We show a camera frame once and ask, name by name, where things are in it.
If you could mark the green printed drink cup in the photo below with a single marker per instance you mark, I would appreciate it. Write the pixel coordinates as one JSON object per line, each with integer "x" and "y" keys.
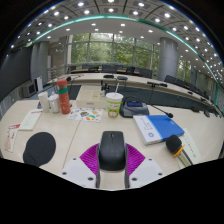
{"x": 114, "y": 105}

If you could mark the red printed leaflet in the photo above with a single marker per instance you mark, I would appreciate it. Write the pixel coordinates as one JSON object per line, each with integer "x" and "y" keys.
{"x": 11, "y": 138}

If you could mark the black computer mouse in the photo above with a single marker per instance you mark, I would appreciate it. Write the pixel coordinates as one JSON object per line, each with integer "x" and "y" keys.
{"x": 112, "y": 151}

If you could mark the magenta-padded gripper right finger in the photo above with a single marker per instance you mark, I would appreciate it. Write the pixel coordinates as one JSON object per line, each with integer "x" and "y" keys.
{"x": 146, "y": 170}

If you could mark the colourful sticker sheet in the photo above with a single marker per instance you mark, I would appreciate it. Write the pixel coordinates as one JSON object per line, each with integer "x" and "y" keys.
{"x": 85, "y": 115}

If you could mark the grey box appliance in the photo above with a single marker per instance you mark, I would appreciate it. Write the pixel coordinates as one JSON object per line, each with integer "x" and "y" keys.
{"x": 28, "y": 89}

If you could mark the red thermos bottle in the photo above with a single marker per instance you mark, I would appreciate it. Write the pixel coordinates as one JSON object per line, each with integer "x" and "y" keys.
{"x": 63, "y": 98}

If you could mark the white upright panel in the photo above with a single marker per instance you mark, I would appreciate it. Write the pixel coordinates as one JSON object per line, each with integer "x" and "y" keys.
{"x": 39, "y": 83}

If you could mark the white cardboard box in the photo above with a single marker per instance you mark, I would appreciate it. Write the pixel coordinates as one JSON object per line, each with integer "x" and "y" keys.
{"x": 89, "y": 98}

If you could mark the white paper cup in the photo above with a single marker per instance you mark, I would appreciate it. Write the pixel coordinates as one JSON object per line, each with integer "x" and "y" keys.
{"x": 43, "y": 101}

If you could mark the white paper booklet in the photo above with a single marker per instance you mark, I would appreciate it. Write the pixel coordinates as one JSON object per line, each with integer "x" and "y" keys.
{"x": 30, "y": 120}

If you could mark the dark conference chairs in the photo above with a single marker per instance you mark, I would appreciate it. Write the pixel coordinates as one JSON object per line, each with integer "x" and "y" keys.
{"x": 145, "y": 72}

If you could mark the blue and white book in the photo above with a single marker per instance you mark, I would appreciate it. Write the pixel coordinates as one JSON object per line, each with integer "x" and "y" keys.
{"x": 158, "y": 128}

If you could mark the black desk microphone unit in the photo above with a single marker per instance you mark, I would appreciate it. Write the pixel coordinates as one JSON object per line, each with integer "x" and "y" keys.
{"x": 133, "y": 109}

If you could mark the ceiling lights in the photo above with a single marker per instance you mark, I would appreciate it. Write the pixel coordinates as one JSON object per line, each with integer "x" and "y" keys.
{"x": 80, "y": 4}

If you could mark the black mouse pad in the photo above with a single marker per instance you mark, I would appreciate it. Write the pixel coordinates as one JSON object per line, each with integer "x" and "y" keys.
{"x": 39, "y": 149}

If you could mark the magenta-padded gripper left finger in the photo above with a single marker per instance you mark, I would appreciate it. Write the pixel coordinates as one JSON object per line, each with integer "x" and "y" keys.
{"x": 78, "y": 170}

